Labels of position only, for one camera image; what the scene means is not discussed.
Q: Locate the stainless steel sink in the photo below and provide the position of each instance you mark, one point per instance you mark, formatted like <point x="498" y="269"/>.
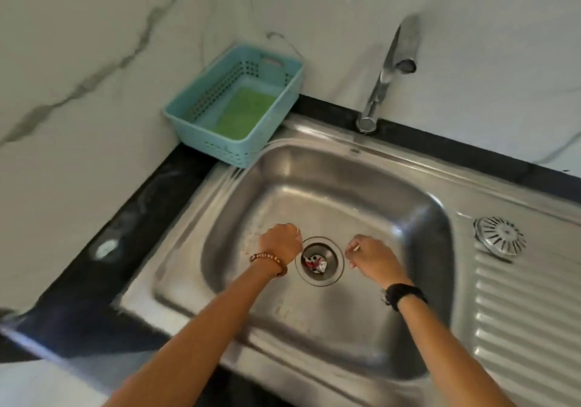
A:
<point x="363" y="193"/>

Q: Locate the black wristband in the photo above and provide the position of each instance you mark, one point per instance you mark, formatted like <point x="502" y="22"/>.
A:
<point x="406" y="294"/>

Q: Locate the person's left hand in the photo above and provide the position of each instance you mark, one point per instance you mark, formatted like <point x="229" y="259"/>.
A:
<point x="280" y="244"/>

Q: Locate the person's right forearm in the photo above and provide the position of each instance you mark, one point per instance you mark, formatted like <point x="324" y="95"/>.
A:
<point x="454" y="357"/>

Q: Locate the green cleaning cloth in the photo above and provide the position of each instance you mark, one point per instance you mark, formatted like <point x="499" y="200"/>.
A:
<point x="245" y="114"/>

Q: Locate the teal plastic basket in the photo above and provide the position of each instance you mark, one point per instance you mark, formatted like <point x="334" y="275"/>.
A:
<point x="199" y="98"/>

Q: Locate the round metal drain strainer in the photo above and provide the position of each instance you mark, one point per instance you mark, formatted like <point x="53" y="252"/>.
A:
<point x="499" y="235"/>

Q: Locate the person's right hand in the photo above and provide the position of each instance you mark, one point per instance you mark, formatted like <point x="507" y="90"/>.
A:
<point x="377" y="261"/>

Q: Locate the person's left forearm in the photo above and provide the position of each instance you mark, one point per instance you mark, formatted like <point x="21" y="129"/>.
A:
<point x="195" y="338"/>

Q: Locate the chrome faucet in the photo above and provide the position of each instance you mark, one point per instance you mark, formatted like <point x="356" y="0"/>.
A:
<point x="386" y="71"/>

